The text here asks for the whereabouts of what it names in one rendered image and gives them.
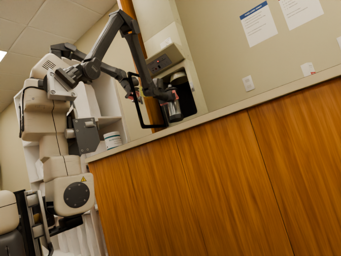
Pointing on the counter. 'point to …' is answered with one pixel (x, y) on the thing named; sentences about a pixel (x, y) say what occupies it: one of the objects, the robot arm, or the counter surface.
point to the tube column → (155, 16)
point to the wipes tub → (112, 139)
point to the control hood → (176, 55)
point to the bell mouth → (178, 77)
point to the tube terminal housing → (177, 35)
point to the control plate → (159, 63)
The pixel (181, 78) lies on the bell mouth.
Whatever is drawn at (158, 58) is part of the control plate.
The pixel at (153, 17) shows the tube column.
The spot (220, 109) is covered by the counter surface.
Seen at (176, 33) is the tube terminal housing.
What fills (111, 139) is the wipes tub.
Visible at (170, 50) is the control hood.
